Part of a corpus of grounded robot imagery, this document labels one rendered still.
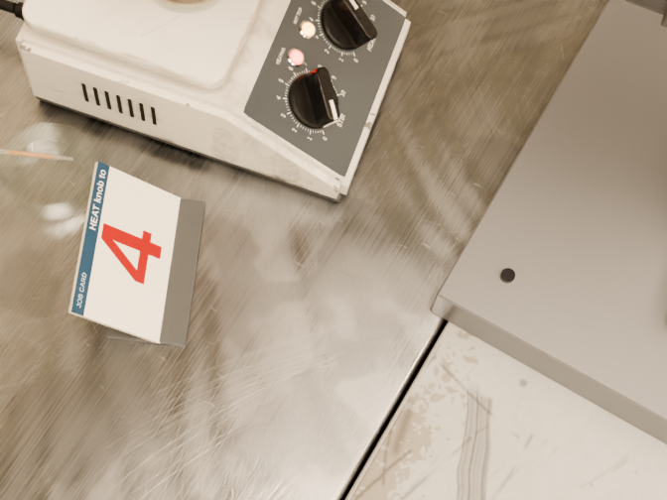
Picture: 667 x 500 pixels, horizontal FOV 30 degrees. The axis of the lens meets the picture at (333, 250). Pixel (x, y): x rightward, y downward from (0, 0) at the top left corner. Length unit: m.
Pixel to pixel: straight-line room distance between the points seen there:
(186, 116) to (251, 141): 0.04
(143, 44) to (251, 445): 0.23
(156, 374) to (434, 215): 0.19
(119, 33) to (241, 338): 0.18
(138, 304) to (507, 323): 0.20
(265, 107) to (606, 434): 0.26
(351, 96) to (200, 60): 0.10
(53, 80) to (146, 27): 0.07
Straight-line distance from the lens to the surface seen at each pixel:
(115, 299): 0.69
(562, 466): 0.71
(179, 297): 0.71
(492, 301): 0.70
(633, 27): 0.78
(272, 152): 0.70
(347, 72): 0.74
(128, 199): 0.71
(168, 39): 0.69
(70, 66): 0.71
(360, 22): 0.73
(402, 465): 0.69
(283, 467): 0.69
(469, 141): 0.77
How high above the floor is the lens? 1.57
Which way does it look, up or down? 67 degrees down
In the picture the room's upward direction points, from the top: 10 degrees clockwise
